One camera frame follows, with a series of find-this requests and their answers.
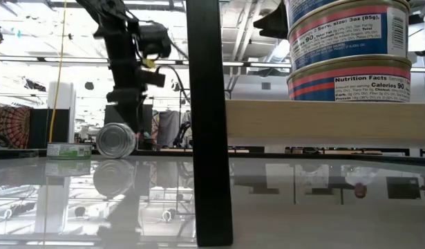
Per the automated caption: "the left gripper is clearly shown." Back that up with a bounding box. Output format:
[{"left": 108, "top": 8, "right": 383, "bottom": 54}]
[{"left": 93, "top": 15, "right": 147, "bottom": 136}]

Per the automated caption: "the gold-lidded salmon can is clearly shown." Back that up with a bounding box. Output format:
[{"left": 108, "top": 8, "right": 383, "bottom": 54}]
[
  {"left": 283, "top": 0, "right": 339, "bottom": 28},
  {"left": 286, "top": 54, "right": 413, "bottom": 103},
  {"left": 287, "top": 0, "right": 411, "bottom": 72}
]

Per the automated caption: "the black shelf side panel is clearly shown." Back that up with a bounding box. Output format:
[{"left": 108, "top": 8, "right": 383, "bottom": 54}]
[{"left": 185, "top": 0, "right": 234, "bottom": 248}]

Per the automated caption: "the wooden shelf board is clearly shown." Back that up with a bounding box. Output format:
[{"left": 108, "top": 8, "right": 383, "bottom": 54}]
[{"left": 225, "top": 99, "right": 425, "bottom": 148}]

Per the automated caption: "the black computer monitor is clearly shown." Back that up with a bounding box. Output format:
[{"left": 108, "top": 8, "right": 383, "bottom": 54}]
[{"left": 104, "top": 104, "right": 153, "bottom": 136}]

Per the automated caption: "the grey hanging cloth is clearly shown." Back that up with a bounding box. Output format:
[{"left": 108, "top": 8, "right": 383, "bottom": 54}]
[{"left": 158, "top": 110, "right": 181, "bottom": 139}]

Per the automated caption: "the long ceiling light bar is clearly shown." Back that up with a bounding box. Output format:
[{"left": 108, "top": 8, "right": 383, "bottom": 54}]
[{"left": 0, "top": 55, "right": 425, "bottom": 74}]

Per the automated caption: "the white pillar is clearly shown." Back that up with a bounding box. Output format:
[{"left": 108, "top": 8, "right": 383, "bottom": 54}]
[{"left": 47, "top": 82, "right": 77, "bottom": 139}]

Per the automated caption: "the black standing board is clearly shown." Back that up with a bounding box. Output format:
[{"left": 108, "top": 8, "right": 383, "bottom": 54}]
[{"left": 28, "top": 109, "right": 70, "bottom": 149}]

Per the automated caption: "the patterned red tapestry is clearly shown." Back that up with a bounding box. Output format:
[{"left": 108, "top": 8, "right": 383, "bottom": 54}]
[{"left": 0, "top": 105, "right": 32, "bottom": 149}]

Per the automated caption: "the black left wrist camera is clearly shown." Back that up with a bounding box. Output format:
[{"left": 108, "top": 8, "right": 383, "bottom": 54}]
[{"left": 139, "top": 68, "right": 167, "bottom": 89}]

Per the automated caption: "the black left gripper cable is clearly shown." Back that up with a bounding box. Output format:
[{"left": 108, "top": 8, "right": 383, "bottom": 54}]
[{"left": 156, "top": 20, "right": 192, "bottom": 104}]

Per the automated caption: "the yellow cable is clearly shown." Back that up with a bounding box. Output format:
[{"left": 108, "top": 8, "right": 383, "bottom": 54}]
[{"left": 48, "top": 0, "right": 68, "bottom": 145}]

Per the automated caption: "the black metal table frame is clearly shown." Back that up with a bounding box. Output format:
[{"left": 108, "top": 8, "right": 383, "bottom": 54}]
[{"left": 0, "top": 147, "right": 425, "bottom": 168}]

